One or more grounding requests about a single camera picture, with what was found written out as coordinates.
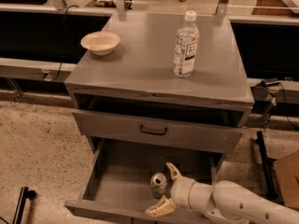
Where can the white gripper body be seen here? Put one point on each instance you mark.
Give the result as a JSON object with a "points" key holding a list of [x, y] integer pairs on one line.
{"points": [[179, 190]]}

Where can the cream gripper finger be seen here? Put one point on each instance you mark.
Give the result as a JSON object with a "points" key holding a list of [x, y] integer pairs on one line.
{"points": [[163, 207], [174, 172]]}

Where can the crushed 7up can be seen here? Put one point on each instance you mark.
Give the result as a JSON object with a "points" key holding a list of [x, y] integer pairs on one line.
{"points": [[158, 185]]}

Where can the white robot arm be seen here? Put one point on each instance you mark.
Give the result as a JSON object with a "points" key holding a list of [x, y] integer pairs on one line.
{"points": [[223, 203]]}

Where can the grey top drawer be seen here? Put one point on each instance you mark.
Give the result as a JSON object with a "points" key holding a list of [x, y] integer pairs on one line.
{"points": [[180, 134]]}

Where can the grey open middle drawer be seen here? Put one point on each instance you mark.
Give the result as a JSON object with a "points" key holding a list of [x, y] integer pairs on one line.
{"points": [[118, 185]]}

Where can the grey drawer cabinet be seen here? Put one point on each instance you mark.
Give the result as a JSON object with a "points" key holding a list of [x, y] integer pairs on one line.
{"points": [[136, 78]]}

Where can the wooden counter top right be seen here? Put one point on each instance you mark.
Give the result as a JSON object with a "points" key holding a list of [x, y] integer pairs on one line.
{"points": [[272, 8]]}

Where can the black metal stand leg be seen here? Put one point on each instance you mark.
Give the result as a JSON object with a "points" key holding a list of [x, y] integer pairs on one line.
{"points": [[271, 191]]}

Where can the brown cardboard box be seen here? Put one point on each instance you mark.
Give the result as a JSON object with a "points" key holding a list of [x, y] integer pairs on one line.
{"points": [[287, 172]]}

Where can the clear plastic water bottle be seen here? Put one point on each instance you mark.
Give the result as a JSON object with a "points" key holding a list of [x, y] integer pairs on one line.
{"points": [[186, 43]]}

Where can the black bar lower left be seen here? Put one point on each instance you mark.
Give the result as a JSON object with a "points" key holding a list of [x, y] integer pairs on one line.
{"points": [[25, 194]]}

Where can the white bowl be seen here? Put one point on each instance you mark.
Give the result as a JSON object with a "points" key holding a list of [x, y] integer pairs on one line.
{"points": [[100, 43]]}

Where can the black drawer handle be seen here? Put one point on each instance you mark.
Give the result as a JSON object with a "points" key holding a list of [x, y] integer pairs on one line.
{"points": [[148, 130]]}

